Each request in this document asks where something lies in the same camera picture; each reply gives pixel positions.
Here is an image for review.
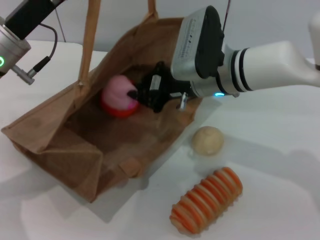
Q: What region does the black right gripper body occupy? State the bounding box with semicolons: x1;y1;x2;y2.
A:
139;62;193;113

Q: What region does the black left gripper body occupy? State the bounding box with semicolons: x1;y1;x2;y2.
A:
4;0;63;41

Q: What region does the pink peach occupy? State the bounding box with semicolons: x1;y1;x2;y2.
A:
101;76;140;111

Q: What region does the orange fruit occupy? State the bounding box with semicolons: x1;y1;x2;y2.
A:
100;96;139;119

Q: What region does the brown jute handbag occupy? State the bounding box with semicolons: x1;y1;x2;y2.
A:
1;0;203;203

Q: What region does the round beige bun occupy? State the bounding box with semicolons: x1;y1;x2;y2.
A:
191;126;225;156

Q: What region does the orange striped bread loaf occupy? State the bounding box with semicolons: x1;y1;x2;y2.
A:
169;166;243;228

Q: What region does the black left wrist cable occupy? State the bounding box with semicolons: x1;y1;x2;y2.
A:
31;23;59;75

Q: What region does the dark wall joint strip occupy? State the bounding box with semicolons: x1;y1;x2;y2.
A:
223;0;232;32
56;11;67;43

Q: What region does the silver grey wrist camera box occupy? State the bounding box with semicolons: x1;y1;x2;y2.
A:
170;6;226;82

